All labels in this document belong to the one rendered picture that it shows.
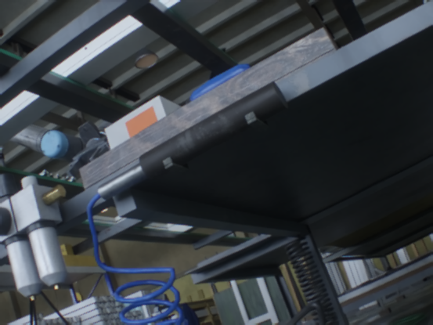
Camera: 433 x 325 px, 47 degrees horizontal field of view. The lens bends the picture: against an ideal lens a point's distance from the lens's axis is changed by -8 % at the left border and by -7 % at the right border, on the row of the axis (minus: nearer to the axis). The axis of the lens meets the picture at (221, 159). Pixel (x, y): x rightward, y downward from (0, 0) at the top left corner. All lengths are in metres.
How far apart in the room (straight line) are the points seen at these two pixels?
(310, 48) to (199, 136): 0.18
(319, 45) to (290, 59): 0.04
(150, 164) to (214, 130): 0.10
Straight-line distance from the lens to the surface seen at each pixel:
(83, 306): 6.65
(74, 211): 0.81
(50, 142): 1.79
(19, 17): 12.46
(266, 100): 0.64
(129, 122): 0.84
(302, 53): 0.70
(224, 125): 0.65
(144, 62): 10.93
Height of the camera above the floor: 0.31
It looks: 19 degrees up
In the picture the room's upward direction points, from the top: 21 degrees counter-clockwise
